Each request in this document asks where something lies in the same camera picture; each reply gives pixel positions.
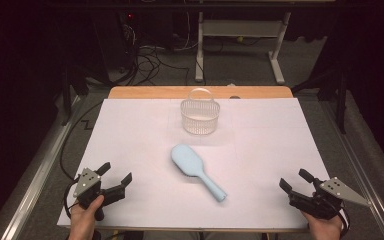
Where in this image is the black metal stand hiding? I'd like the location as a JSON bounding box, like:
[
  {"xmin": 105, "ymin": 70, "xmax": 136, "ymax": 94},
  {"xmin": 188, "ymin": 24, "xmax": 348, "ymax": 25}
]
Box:
[
  {"xmin": 291, "ymin": 64, "xmax": 352, "ymax": 135},
  {"xmin": 60, "ymin": 64, "xmax": 91, "ymax": 127}
]

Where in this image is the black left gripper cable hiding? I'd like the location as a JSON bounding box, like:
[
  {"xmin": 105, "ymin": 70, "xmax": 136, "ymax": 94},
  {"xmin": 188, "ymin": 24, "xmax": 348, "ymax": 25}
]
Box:
[{"xmin": 59, "ymin": 100, "xmax": 105, "ymax": 220}]

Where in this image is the white metal stand frame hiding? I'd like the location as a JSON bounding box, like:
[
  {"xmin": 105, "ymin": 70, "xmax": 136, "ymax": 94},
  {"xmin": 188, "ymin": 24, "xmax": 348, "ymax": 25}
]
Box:
[{"xmin": 194, "ymin": 11, "xmax": 293, "ymax": 86}]

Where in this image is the person's left hand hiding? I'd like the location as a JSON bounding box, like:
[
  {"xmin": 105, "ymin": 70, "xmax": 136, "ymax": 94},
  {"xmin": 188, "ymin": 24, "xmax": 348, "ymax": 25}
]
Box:
[{"xmin": 67, "ymin": 195, "xmax": 105, "ymax": 240}]

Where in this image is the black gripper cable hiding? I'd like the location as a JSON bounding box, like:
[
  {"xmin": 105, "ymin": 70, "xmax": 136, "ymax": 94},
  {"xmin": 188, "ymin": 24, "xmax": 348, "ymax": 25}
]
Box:
[
  {"xmin": 59, "ymin": 100, "xmax": 105, "ymax": 220},
  {"xmin": 335, "ymin": 205, "xmax": 351, "ymax": 238}
]

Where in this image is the bundle of floor cables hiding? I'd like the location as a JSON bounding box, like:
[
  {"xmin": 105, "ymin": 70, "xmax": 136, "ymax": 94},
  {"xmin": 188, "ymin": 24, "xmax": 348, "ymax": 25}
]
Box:
[{"xmin": 118, "ymin": 23, "xmax": 192, "ymax": 88}]

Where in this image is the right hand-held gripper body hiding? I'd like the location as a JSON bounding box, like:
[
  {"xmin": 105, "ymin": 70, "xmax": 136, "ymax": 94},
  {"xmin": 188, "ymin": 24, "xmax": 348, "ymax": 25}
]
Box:
[{"xmin": 288, "ymin": 177, "xmax": 371, "ymax": 221}]

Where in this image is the white plastic basket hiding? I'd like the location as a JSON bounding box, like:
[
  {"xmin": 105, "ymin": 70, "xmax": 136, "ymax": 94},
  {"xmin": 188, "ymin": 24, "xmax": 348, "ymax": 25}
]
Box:
[{"xmin": 180, "ymin": 87, "xmax": 221, "ymax": 136}]

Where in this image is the aluminium floor rail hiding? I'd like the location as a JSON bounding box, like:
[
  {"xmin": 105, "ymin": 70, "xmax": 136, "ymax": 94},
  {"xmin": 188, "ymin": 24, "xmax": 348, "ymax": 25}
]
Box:
[
  {"xmin": 0, "ymin": 95, "xmax": 85, "ymax": 240},
  {"xmin": 319, "ymin": 99, "xmax": 384, "ymax": 240}
]

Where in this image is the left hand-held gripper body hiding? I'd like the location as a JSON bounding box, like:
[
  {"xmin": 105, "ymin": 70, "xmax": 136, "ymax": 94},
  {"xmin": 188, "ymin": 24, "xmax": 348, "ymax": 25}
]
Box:
[{"xmin": 73, "ymin": 168, "xmax": 127, "ymax": 222}]

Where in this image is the light blue hairbrush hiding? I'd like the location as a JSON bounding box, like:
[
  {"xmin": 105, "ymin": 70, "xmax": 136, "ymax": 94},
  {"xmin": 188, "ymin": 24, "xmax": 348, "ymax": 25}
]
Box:
[{"xmin": 170, "ymin": 143, "xmax": 228, "ymax": 203}]

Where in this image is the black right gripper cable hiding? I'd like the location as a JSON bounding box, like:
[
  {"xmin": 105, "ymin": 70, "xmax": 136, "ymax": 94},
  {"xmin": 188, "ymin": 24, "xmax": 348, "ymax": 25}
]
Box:
[{"xmin": 335, "ymin": 205, "xmax": 351, "ymax": 238}]

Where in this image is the person's right hand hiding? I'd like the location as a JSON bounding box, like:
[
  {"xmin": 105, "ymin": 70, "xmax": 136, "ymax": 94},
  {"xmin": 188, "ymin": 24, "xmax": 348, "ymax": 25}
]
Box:
[{"xmin": 301, "ymin": 210, "xmax": 343, "ymax": 240}]

